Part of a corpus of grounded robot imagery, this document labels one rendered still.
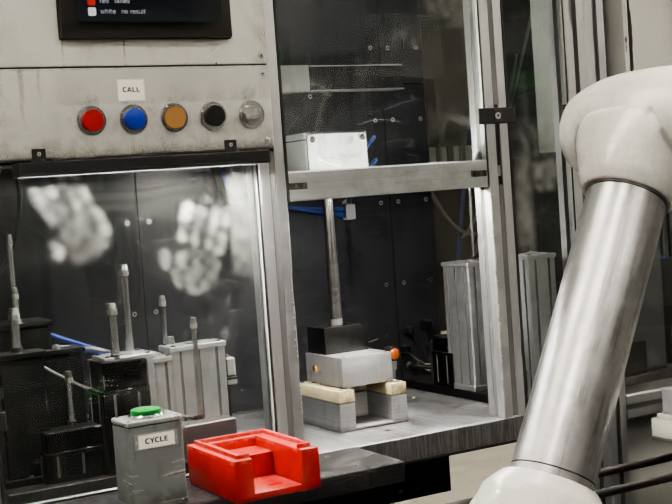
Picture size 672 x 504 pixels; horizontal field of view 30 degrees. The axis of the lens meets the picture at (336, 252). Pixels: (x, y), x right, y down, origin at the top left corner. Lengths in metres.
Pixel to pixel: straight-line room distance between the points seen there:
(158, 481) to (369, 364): 0.54
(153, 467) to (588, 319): 0.58
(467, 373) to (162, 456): 0.78
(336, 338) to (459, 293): 0.27
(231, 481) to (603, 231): 0.57
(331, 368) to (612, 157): 0.71
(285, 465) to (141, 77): 0.57
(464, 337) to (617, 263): 0.77
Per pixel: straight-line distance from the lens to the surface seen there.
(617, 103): 1.61
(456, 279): 2.26
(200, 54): 1.81
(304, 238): 2.36
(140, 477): 1.65
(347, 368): 2.05
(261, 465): 1.75
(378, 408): 2.13
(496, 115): 2.07
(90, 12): 1.73
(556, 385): 1.48
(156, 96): 1.77
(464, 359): 2.27
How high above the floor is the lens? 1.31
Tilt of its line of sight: 3 degrees down
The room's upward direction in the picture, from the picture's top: 4 degrees counter-clockwise
